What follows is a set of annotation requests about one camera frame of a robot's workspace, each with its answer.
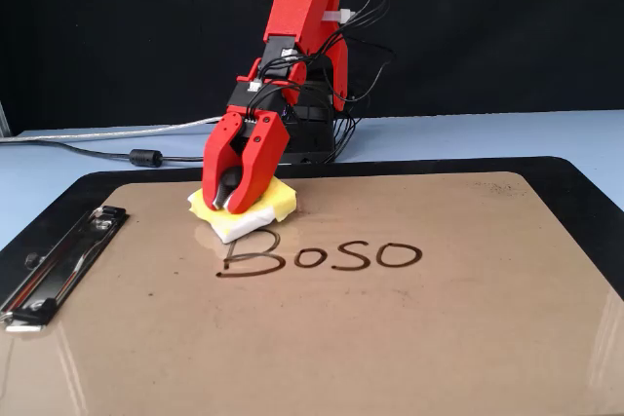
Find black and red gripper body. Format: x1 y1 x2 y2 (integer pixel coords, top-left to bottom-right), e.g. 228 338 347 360
225 80 290 157

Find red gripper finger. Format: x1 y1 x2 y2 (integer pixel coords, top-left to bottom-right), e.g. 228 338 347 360
201 112 245 213
224 110 293 216

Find yellow sponge with black knob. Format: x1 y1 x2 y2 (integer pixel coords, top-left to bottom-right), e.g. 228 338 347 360
186 174 299 245

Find black robot base with board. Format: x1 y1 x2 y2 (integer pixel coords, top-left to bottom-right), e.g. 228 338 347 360
281 55 363 165

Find brown clipboard board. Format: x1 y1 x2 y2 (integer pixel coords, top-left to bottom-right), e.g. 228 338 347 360
0 170 624 416

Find black backdrop cloth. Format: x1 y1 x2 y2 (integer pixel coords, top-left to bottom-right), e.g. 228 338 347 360
0 0 624 137

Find metal clipboard clip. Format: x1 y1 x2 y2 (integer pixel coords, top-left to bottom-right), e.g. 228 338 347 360
0 205 131 335

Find black rectangular mat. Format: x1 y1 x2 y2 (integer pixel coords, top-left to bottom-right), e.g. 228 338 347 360
0 156 624 313

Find black power cable with ferrite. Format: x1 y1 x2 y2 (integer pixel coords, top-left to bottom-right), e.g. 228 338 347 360
0 138 205 170

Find silver braided USB cable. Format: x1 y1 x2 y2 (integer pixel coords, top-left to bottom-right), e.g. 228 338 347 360
0 115 223 145

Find black servo cables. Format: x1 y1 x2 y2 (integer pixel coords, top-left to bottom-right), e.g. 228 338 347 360
246 0 397 164

